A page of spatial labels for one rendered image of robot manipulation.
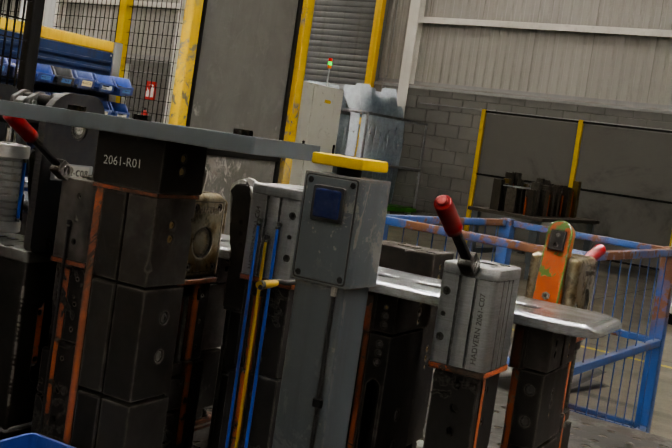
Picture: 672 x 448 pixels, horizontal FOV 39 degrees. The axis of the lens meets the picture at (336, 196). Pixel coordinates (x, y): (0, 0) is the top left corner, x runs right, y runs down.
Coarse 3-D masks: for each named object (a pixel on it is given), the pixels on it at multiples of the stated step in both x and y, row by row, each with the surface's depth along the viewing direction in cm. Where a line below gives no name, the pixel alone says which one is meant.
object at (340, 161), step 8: (320, 152) 98; (312, 160) 98; (320, 160) 97; (328, 160) 97; (336, 160) 97; (344, 160) 96; (352, 160) 96; (360, 160) 95; (368, 160) 96; (376, 160) 98; (344, 168) 98; (352, 168) 96; (360, 168) 95; (368, 168) 96; (376, 168) 98; (384, 168) 99; (352, 176) 98; (360, 176) 99
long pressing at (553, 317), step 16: (224, 240) 149; (224, 256) 136; (384, 272) 137; (400, 272) 139; (384, 288) 124; (400, 288) 123; (416, 288) 122; (432, 288) 127; (432, 304) 120; (528, 304) 126; (544, 304) 127; (560, 304) 130; (528, 320) 114; (544, 320) 114; (560, 320) 113; (576, 320) 117; (592, 320) 119; (608, 320) 123; (576, 336) 112; (592, 336) 113
